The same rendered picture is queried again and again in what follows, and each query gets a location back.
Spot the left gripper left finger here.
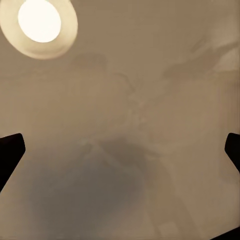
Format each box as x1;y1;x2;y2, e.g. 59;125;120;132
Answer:
0;133;26;192

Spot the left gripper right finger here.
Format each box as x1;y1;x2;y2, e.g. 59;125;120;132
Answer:
225;133;240;172

